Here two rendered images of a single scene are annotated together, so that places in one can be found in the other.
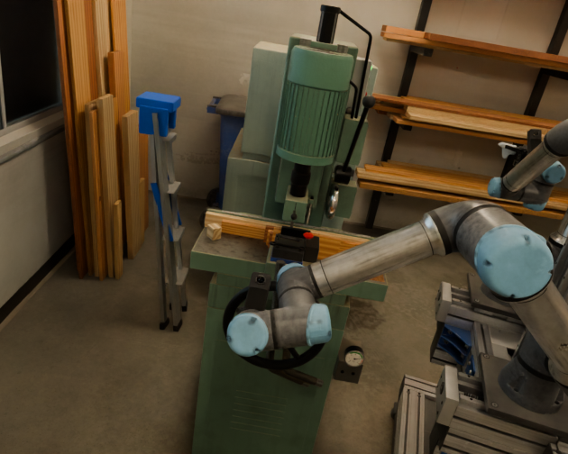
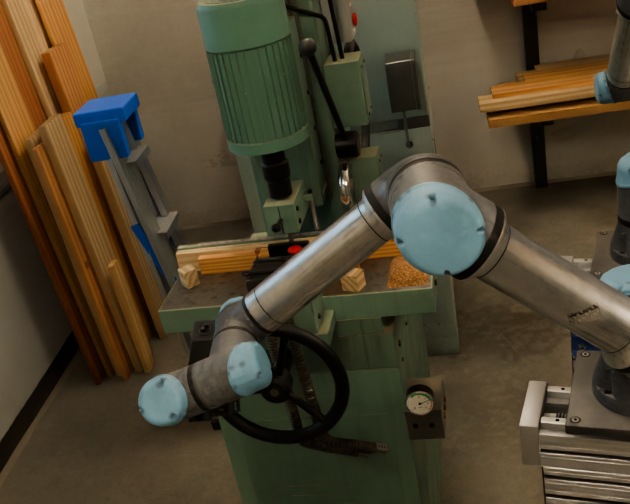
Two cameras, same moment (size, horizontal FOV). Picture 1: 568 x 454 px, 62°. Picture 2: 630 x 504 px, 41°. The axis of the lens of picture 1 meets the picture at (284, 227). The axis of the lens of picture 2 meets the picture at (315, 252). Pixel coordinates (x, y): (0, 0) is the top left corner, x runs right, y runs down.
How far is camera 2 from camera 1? 0.57 m
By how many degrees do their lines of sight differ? 12
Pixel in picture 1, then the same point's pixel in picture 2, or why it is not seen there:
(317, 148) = (272, 127)
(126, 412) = not seen: outside the picture
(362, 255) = (296, 266)
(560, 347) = (570, 319)
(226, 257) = (204, 307)
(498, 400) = (583, 412)
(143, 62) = (113, 40)
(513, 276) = (435, 248)
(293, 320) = (212, 370)
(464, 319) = not seen: hidden behind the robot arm
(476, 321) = not seen: hidden behind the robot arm
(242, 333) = (153, 400)
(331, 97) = (262, 56)
